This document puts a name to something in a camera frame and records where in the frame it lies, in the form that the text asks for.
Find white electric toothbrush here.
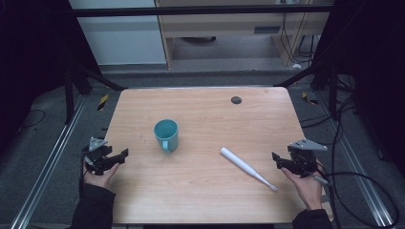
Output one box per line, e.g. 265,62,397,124
220,146,279,193

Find black hanging cables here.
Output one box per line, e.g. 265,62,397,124
279,0,319,65

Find black metal stand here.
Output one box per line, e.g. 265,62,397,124
63,58,128,126
274,58,340,122

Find black curtain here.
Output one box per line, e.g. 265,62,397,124
0,0,103,156
309,0,405,179

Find grey cable plug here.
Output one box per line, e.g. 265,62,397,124
312,175,332,187

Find thin black floor cable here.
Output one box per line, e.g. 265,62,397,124
17,109,47,132

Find yellow black floor tape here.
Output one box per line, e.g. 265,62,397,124
96,94,110,112
301,91,319,106

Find light wooden desk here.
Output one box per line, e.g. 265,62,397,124
154,0,335,70

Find teal cup with handle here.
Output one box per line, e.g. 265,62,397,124
153,118,180,154

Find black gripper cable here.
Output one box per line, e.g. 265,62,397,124
318,161,401,229

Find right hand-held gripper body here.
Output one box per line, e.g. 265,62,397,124
287,137,329,178

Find person's left hand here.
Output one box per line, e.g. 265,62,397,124
82,158,121,189

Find person's right hand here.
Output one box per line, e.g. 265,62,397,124
280,161,325,211

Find aluminium floor rail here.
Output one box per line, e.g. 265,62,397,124
9,94,89,229
314,90,395,228

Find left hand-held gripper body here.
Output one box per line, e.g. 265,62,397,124
81,136,114,177

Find white cabinet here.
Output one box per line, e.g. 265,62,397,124
68,0,168,66

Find black metal frame bar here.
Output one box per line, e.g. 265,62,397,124
68,4,334,18

